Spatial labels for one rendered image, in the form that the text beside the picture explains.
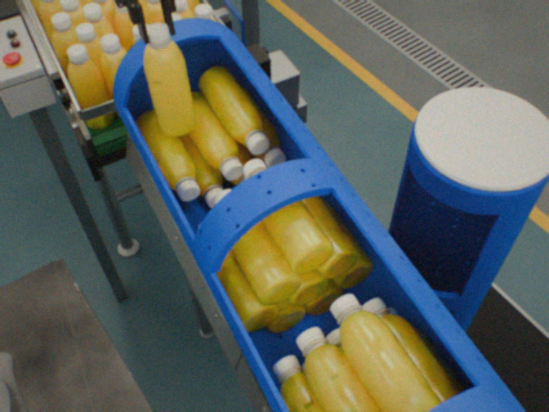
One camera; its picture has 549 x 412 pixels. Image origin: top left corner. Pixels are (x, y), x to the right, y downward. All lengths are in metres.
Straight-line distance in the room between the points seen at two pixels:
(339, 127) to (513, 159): 1.52
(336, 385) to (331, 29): 2.54
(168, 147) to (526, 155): 0.68
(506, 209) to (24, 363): 0.90
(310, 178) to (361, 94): 1.96
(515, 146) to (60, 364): 0.91
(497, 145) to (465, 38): 2.02
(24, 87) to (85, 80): 0.12
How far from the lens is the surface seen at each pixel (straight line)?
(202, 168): 1.17
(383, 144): 2.64
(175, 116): 1.10
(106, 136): 1.47
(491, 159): 1.24
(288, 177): 0.89
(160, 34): 1.03
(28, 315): 1.10
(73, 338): 1.06
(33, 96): 1.41
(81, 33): 1.42
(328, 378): 0.83
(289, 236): 0.89
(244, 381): 1.14
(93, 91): 1.41
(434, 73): 3.01
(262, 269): 0.91
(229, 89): 1.16
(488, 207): 1.23
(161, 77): 1.05
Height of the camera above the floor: 1.92
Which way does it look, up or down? 53 degrees down
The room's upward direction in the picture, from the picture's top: 2 degrees counter-clockwise
